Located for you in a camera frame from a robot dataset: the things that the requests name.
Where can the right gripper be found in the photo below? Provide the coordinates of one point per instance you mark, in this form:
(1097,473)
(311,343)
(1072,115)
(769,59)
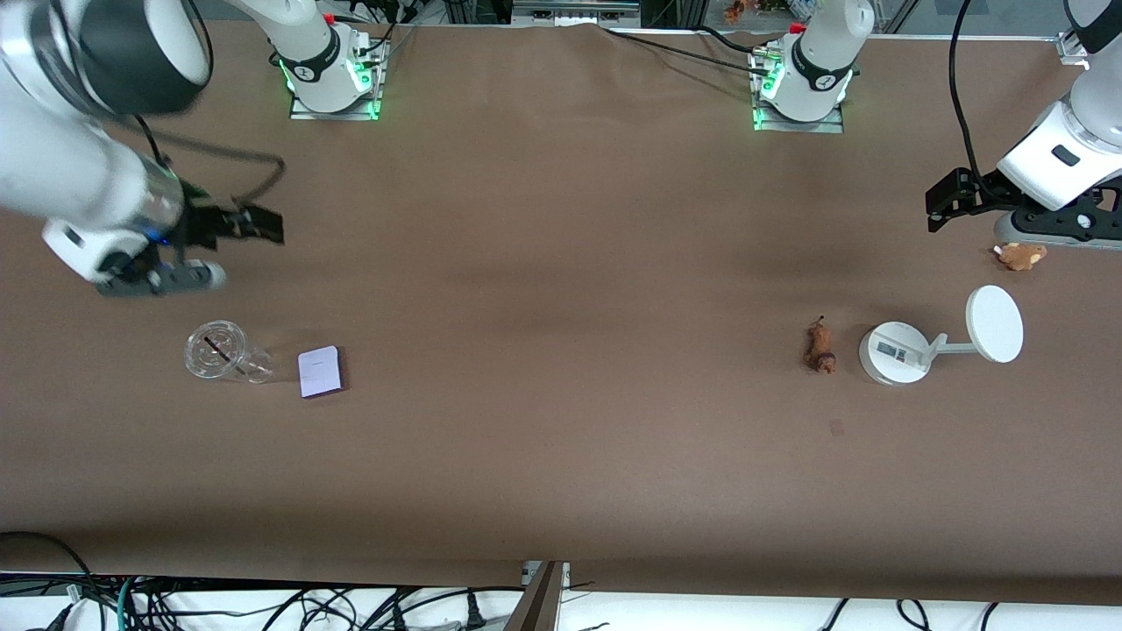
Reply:
(201,223)

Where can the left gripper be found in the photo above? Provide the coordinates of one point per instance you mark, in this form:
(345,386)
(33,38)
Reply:
(980,192)

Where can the brown lion statue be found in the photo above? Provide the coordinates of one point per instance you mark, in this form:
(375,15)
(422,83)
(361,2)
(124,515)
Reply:
(820,350)

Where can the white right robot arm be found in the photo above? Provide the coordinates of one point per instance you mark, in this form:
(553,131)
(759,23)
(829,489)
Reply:
(53,166)

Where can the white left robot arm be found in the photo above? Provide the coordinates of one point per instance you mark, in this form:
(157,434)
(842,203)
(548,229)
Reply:
(824,61)

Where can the white round desk lamp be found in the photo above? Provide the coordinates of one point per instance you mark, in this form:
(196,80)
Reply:
(995,322)

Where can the clear plastic cup with lid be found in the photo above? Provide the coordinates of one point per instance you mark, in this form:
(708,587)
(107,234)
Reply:
(221,352)

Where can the metal table support beam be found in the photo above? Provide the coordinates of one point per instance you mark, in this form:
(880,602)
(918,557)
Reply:
(539,600)

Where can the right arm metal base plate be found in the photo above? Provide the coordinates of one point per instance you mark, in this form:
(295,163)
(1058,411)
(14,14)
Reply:
(302,111)

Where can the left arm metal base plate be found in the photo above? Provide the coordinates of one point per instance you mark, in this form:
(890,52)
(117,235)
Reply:
(815,124)

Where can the grey aluminium frame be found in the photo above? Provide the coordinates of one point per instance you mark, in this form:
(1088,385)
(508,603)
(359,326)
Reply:
(574,10)

